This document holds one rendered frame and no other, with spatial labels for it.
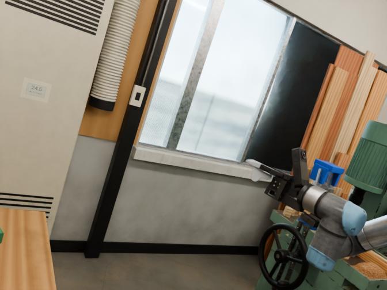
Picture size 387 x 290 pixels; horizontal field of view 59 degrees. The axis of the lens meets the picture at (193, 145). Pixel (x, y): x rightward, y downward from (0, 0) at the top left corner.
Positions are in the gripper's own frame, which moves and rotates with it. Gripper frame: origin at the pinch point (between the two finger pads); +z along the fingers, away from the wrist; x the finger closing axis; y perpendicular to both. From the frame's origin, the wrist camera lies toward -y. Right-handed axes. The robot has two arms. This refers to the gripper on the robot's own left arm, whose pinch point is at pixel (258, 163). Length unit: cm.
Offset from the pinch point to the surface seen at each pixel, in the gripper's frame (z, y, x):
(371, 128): 0, -33, 68
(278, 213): 26, 24, 73
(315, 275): -6, 39, 68
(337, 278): -16, 33, 66
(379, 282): -30, 26, 69
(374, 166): -7, -18, 71
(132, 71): 135, -15, 23
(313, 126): 93, -39, 185
